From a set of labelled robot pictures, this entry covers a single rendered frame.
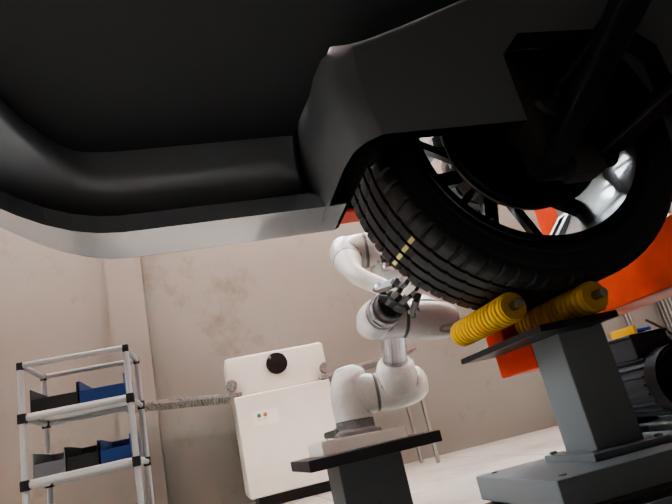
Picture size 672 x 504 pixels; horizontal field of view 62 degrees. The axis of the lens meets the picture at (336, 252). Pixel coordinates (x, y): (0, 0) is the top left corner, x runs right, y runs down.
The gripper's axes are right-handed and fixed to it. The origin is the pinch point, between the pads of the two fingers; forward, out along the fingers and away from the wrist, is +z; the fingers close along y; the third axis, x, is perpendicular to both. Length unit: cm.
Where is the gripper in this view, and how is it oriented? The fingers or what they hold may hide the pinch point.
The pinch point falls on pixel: (411, 284)
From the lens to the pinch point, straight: 127.5
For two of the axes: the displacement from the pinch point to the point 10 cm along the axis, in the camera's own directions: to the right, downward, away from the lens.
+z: 1.8, -3.5, -9.2
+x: 5.3, -7.6, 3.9
